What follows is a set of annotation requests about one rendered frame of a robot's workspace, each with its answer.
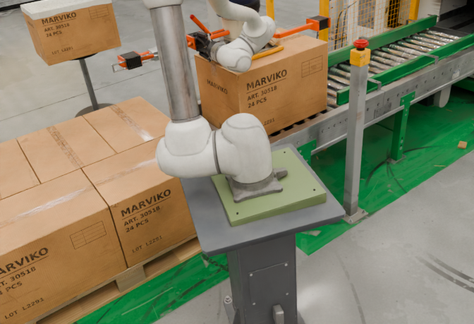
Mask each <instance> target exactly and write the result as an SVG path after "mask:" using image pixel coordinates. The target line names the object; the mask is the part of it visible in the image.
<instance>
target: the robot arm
mask: <svg viewBox="0 0 474 324"><path fill-rule="evenodd" d="M142 2H143V3H144V5H145V7H146V8H147V9H149V10H150V15H151V19H152V26H153V30H154V37H155V41H156V45H157V51H158V55H159V60H160V64H161V68H162V75H163V79H164V86H165V90H166V96H167V101H168V105H169V111H170V115H171V120H170V122H169V123H168V124H167V126H166V128H165V137H164V138H161V139H160V141H159V142H158V144H157V148H156V151H155V156H156V161H157V165H158V167H159V169H160V170H161V171H162V172H164V173H165V174H167V175H169V176H174V177H178V178H185V179H188V178H199V177H205V176H213V175H216V174H225V177H226V180H227V181H228V182H229V185H230V187H231V190H232V193H233V201H234V203H241V202H243V201H244V200H248V199H251V198H256V197H260V196H265V195H268V194H271V193H281V192H282V191H283V186H282V185H281V184H280V183H279V182H278V180H277V179H279V178H281V177H283V176H286V175H287V174H288V172H287V171H286V170H287V168H285V167H278V168H273V166H272V152H271V148H270V144H269V138H268V136H267V132H266V130H265V128H264V126H263V125H262V123H261V122H260V121H259V119H257V118H256V117H255V116H253V115H252V114H246V113H242V114H235V115H233V116H232V117H230V118H228V119H227V120H226V121H225V122H224V123H223V124H222V126H221V129H219V130H217V131H212V130H211V128H210V126H209V123H208V121H207V120H206V119H205V118H204V117H203V116H200V112H199V107H198V100H197V95H196V91H195V84H194V79H193V72H192V67H191V62H190V55H189V51H188V43H187V39H186V31H185V27H184V22H183V14H182V10H181V4H182V3H183V0H142ZM208 2H209V4H210V6H211V7H212V9H213V10H214V12H215V13H216V14H218V15H219V16H221V17H223V18H227V19H231V20H240V21H245V22H244V24H243V29H242V30H241V35H240V36H239V37H238V38H237V39H235V40H234V41H232V42H231V43H229V44H224V43H223V42H215V41H213V40H212V39H211V38H210V36H211V33H209V34H207V33H205V32H201V31H200V32H197V33H195V34H191V35H189V36H191V37H194V38H195V39H196V38H197V39H198V40H199V41H201V43H203V44H204V45H205V48H204V47H203V48H200V49H196V51H197V52H199V55H200V56H202V57H204V58H205V59H207V60H208V62H211V61H215V62H217V63H219V64H221V65H222V66H223V67H224V68H226V69H228V70H230V71H233V72H236V73H244V72H246V71H248V70H249V69H250V67H251V65H252V59H251V57H252V56H253V55H254V54H255V53H257V52H258V51H260V50H261V48H263V47H264V46H265V45H266V44H267V43H268V41H270V40H271V38H272V37H273V35H274V33H275V30H276V25H275V22H274V21H273V20H272V19H271V18H270V17H268V16H261V17H260V16H259V14H258V13H257V12H256V11H255V10H253V9H251V8H248V7H246V6H242V5H238V4H235V3H232V2H230V1H229V0H208ZM205 38H207V39H208V40H207V39H205Z"/></svg>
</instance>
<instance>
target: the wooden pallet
mask: <svg viewBox="0 0 474 324"><path fill-rule="evenodd" d="M166 252H167V253H166ZM200 252H202V249H201V247H200V242H199V240H198V236H197V234H196V233H195V234H193V235H191V236H189V237H188V238H186V239H184V240H182V241H180V242H178V243H176V244H174V245H173V246H170V247H168V248H166V249H164V250H163V251H161V252H159V253H157V254H155V255H153V256H151V257H150V258H148V259H146V260H144V261H142V262H140V263H138V264H137V265H134V266H133V267H131V268H128V266H127V268H128V269H127V270H125V271H123V272H121V273H119V274H117V275H115V276H113V277H112V278H110V279H108V280H106V281H104V282H102V283H100V284H98V285H97V286H95V287H93V288H91V289H89V290H87V291H86V292H83V293H82V294H79V295H77V296H75V297H74V298H72V299H70V300H68V301H66V302H64V303H62V304H61V305H59V306H57V307H55V308H53V309H51V310H49V311H47V312H46V313H43V314H42V315H40V316H38V317H36V318H34V319H32V320H30V321H28V322H26V323H24V324H72V323H74V322H76V321H77V320H80V319H81V318H83V317H85V316H86V315H88V314H90V313H92V312H93V311H96V310H97V309H99V308H101V307H103V306H105V305H106V304H108V303H110V302H112V301H113V300H115V299H117V298H119V297H120V296H123V295H124V294H126V293H128V292H130V291H132V290H133V289H135V288H137V287H139V286H140V285H142V284H144V283H146V282H148V281H150V280H151V279H153V278H155V277H157V276H158V275H160V274H162V273H164V272H166V271H167V270H170V269H172V268H173V267H175V266H177V265H178V264H180V263H182V262H184V261H185V260H188V259H189V258H191V257H193V256H195V255H197V254H198V253H200ZM112 281H113V282H112ZM100 287H102V288H100ZM90 293H91V294H90ZM46 316H47V317H46Z"/></svg>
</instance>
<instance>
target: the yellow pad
mask: <svg viewBox="0 0 474 324"><path fill-rule="evenodd" d="M283 49H284V46H281V45H279V44H276V43H275V45H274V46H272V45H270V44H266V45H265V46H264V47H263V48H261V50H260V51H258V52H257V53H255V54H254V55H253V56H252V57H251V59H252V60H255V59H258V58H260V57H263V56H267V55H269V54H273V53H275V52H278V51H281V50H283Z"/></svg>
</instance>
